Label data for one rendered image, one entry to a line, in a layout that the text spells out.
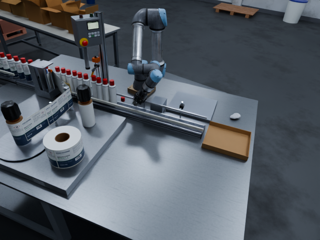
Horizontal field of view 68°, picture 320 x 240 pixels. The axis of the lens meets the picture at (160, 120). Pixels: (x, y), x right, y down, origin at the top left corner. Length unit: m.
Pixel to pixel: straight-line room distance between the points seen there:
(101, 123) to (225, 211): 0.97
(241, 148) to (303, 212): 1.17
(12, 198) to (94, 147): 0.99
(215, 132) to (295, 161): 1.53
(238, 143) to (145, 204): 0.78
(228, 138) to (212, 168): 0.32
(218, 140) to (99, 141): 0.81
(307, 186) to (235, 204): 1.60
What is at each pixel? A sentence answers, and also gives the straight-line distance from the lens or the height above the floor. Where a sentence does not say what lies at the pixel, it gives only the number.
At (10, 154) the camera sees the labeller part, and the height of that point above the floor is 0.89.
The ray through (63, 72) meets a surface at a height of 1.06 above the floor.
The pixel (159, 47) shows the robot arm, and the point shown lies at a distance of 1.87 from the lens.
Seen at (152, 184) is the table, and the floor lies 0.83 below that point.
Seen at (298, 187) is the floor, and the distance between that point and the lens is 2.85.
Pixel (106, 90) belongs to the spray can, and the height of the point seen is 1.01.
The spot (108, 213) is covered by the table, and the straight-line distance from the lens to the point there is 1.30.
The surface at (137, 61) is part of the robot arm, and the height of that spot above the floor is 1.26.
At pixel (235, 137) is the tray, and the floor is 0.83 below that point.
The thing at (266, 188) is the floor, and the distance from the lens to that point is 2.67.
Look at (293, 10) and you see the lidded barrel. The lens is 8.50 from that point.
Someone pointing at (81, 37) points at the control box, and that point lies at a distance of 1.77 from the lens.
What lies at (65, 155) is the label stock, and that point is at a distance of 1.37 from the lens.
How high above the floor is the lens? 1.95
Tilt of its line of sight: 39 degrees down
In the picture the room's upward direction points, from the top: 4 degrees clockwise
